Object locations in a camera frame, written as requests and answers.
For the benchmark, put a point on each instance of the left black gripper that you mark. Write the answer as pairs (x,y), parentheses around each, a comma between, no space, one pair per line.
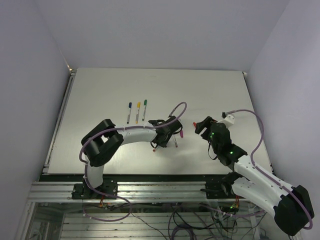
(164,143)

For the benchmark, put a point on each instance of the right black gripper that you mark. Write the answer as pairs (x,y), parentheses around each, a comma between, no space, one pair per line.
(207,122)

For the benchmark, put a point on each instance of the green marker pen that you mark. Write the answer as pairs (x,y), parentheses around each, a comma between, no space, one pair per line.
(144,112)

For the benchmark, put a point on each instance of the yellow marker pen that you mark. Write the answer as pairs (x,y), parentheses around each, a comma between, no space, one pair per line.
(137,115)

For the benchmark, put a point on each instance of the blue marker pen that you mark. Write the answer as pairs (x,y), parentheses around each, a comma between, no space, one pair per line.
(129,115)

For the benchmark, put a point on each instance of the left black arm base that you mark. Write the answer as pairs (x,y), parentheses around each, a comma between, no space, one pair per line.
(107,190)

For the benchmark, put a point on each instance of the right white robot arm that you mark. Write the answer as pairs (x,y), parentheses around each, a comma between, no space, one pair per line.
(290,206)

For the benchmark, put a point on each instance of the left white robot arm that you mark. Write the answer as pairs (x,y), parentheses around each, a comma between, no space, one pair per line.
(101,143)

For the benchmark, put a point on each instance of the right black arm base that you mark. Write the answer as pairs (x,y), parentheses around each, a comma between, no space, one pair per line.
(220,189)

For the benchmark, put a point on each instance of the purple marker pen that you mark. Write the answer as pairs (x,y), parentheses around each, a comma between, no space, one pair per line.
(175,142)

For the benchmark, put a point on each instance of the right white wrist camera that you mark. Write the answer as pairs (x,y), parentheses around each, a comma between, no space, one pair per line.
(227,119)

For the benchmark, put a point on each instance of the aluminium frame rail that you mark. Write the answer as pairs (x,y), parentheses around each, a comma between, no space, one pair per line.
(61,192)

